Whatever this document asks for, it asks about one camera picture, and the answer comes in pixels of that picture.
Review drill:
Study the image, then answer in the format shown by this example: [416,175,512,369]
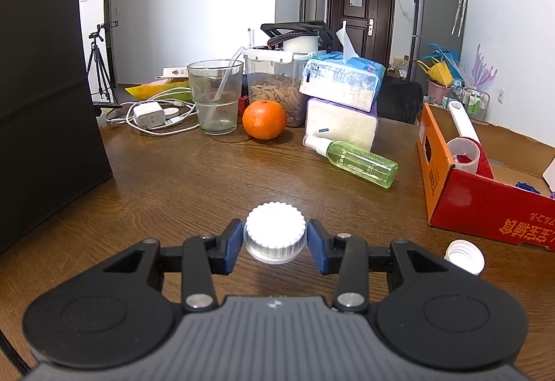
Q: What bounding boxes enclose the white cables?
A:
[106,86,201,136]

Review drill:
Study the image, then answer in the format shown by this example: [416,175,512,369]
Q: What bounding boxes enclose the purple hangers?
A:
[472,43,497,92]

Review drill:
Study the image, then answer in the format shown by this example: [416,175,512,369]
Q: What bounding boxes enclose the purple tissue pack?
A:
[304,97,379,153]

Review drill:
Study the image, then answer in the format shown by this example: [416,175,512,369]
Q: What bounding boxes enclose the black plastic rack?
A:
[260,20,344,53]

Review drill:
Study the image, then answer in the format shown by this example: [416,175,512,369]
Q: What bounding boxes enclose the red lint roller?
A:
[445,100,495,179]

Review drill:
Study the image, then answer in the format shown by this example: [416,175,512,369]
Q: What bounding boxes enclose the wire rack with bottles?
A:
[451,80,491,122]

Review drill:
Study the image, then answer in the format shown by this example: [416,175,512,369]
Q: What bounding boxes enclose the green spray bottle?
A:
[304,135,399,190]

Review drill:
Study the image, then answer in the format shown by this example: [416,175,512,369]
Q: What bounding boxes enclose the white ribbed bottle cap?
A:
[243,201,308,264]

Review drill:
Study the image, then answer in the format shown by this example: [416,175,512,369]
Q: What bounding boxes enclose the white round container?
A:
[283,34,320,53]

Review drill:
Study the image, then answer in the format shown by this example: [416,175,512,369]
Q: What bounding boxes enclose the black tripod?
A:
[86,20,123,105]

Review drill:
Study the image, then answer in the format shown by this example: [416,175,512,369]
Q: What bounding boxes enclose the clear drinking glass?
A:
[187,59,245,136]

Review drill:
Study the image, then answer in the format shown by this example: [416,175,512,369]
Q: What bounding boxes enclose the grey refrigerator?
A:
[408,0,471,88]

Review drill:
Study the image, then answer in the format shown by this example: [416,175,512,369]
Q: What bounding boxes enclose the yellow packet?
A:
[125,78,191,101]

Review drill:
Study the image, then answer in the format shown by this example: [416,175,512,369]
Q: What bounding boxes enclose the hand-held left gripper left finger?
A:
[102,218,245,313]

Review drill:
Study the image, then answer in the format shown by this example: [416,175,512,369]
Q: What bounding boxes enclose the clear drinking straw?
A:
[210,46,245,127]

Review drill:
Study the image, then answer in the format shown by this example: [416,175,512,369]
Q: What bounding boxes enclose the blue hangers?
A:
[416,43,461,75]

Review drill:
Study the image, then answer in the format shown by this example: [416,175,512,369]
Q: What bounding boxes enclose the dark brown door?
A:
[326,0,398,70]

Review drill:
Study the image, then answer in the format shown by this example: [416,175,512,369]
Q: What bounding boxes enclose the red cardboard box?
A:
[416,102,555,253]

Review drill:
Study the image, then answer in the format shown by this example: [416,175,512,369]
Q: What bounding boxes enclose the hanging folded umbrellas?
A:
[451,0,471,37]

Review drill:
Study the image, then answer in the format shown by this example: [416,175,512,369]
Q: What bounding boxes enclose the orange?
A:
[242,99,288,141]

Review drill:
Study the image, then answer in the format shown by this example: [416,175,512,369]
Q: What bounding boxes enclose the white charger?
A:
[132,101,168,131]

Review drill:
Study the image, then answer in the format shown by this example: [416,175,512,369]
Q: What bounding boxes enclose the blue tissue pack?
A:
[299,21,386,112]

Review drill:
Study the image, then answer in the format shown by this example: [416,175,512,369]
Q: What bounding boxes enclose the wide open white cap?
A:
[444,239,486,276]

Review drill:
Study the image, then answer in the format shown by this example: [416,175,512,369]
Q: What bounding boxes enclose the clear plastic food container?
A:
[243,47,327,129]

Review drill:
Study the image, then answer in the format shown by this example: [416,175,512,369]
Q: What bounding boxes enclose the pink bucket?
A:
[427,80,454,109]

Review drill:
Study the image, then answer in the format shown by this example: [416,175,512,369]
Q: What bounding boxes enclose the large black board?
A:
[0,0,114,255]

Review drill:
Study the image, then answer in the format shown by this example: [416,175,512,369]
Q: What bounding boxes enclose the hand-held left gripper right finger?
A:
[306,219,452,313]

